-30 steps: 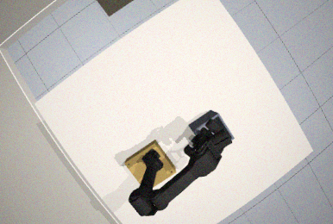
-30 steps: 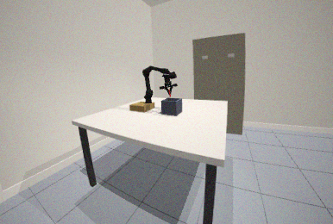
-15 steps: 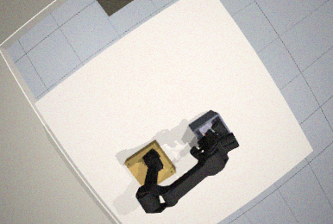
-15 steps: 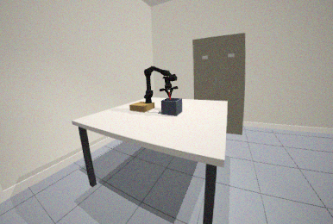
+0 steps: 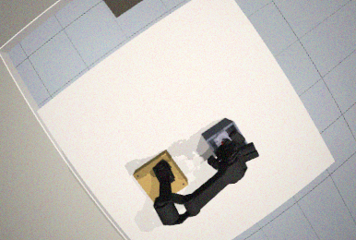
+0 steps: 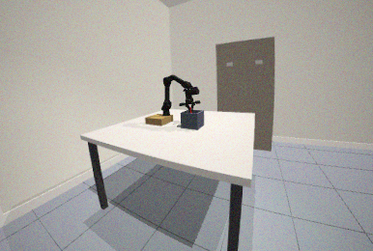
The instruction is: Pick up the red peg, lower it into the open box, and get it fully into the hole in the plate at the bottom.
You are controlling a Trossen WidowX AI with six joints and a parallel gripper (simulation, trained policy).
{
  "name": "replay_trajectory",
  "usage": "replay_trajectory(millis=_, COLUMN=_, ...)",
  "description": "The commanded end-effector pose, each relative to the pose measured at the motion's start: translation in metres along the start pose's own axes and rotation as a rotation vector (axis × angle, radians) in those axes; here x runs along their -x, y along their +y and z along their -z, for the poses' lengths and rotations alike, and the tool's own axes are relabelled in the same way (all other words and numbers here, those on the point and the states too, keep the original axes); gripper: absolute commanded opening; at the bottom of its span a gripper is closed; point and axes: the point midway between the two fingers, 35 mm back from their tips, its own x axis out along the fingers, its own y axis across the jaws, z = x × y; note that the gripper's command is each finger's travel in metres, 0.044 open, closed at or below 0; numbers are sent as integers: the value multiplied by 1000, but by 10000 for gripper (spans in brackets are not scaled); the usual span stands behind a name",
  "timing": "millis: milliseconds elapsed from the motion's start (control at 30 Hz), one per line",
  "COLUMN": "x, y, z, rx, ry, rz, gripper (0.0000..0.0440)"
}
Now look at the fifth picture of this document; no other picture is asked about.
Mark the white square plate with hole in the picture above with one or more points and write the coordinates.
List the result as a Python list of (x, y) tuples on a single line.
[(221, 136)]

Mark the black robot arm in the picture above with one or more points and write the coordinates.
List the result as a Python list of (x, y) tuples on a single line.
[(231, 169)]

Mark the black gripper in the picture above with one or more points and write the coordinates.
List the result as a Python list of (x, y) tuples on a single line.
[(227, 145)]

